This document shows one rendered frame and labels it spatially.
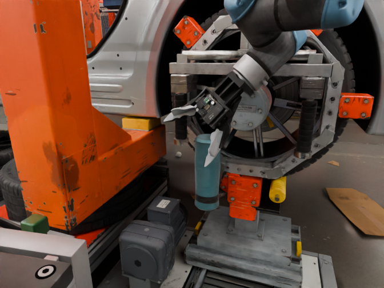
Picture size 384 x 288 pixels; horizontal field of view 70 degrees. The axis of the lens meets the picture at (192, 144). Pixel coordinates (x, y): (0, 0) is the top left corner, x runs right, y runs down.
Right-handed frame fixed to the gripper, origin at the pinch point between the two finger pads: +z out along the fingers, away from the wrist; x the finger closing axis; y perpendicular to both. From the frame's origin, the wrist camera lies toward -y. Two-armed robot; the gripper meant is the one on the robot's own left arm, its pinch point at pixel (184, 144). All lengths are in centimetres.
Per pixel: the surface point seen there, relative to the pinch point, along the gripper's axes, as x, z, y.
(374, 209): 87, -30, -152
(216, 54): -13.5, -21.1, -8.6
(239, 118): 1.7, -13.1, -17.8
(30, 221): -7.8, 32.5, 17.3
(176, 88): -14.7, -7.1, -7.8
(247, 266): 42, 28, -54
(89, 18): -271, 39, -231
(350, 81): 15, -46, -37
